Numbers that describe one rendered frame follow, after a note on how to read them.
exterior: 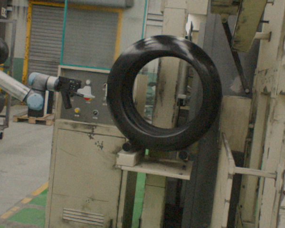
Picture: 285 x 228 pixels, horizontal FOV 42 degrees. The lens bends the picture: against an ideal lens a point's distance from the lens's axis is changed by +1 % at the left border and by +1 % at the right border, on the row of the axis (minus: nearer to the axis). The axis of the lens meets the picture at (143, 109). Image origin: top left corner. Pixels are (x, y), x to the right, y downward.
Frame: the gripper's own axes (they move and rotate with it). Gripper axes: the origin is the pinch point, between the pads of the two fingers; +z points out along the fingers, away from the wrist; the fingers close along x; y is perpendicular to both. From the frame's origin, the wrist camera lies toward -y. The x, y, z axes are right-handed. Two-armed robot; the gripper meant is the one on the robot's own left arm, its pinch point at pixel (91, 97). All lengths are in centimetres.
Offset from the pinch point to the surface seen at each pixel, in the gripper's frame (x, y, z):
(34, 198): 137, -121, -75
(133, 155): -10.5, -21.5, 30.3
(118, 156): -11.0, -23.8, 23.3
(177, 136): -12, -6, 49
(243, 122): 19, 5, 80
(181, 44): -11, 36, 40
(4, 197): 127, -124, -100
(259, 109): 21, 14, 87
